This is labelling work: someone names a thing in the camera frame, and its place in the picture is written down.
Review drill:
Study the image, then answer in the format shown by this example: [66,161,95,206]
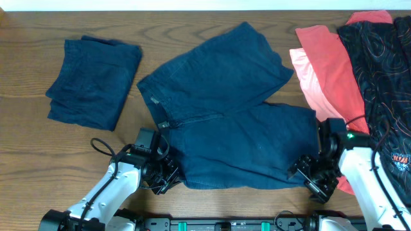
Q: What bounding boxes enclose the navy shorts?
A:
[137,22,319,189]
[46,35,143,131]

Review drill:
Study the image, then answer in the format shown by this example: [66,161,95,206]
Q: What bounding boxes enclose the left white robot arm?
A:
[39,151,179,231]

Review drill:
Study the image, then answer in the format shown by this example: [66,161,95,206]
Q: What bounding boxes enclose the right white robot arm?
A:
[288,130,410,230]

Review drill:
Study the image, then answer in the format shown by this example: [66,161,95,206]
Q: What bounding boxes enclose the folded navy shorts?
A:
[46,35,143,131]

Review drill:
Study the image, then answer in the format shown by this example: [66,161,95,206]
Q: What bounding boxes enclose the black patterned shorts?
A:
[337,16,410,206]

